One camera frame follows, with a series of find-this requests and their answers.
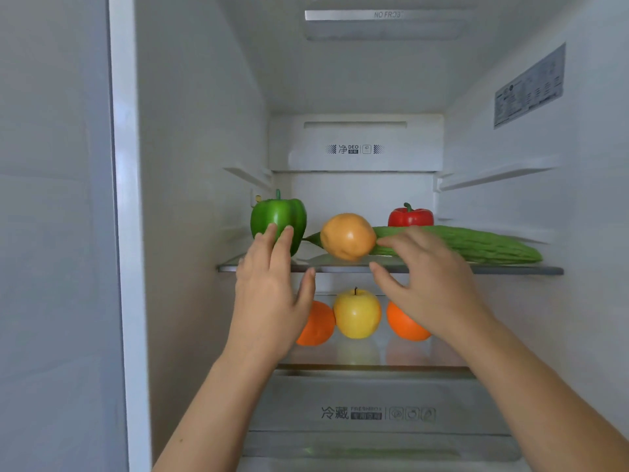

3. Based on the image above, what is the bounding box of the person's left hand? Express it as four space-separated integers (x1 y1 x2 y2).
221 223 316 367

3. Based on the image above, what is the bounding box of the person's right hand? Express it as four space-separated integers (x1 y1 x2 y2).
369 226 493 345

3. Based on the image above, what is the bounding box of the person's left forearm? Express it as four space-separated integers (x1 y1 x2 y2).
152 351 280 472

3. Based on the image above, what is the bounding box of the person's right forearm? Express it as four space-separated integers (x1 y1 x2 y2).
442 312 629 472

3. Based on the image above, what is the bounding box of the green bell pepper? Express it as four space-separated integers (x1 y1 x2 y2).
250 189 308 257

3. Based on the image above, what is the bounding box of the orange fruit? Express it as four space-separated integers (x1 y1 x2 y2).
296 301 337 347
386 300 432 342

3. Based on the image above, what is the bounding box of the yellow apple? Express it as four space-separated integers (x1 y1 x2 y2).
333 287 382 340

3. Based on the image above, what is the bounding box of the round orange-yellow fruit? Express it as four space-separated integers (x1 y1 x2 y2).
320 213 377 262

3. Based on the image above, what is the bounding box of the red bell pepper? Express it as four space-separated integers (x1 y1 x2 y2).
388 202 435 227

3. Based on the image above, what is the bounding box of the glass shelf over drawer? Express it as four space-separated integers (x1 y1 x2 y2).
275 334 476 380

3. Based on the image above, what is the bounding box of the green bitter gourd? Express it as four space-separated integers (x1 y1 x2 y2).
303 225 543 266

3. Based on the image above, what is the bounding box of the white refrigerator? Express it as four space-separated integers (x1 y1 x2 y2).
108 0 629 472

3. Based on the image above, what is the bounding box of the glass shelf with grey trim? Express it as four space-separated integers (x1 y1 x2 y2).
218 251 565 277

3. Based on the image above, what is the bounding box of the clear crisper drawer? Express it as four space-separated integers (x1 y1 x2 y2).
240 371 523 462

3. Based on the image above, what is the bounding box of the grey information sticker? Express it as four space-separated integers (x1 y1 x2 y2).
493 43 567 129

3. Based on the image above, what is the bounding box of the ceiling light panel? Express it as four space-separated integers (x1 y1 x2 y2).
304 9 472 42

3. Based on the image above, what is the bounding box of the white shelf rail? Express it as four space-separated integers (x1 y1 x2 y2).
434 154 562 193
222 163 274 193

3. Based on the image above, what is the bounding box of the white air duct cover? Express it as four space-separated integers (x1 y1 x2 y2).
268 113 445 173

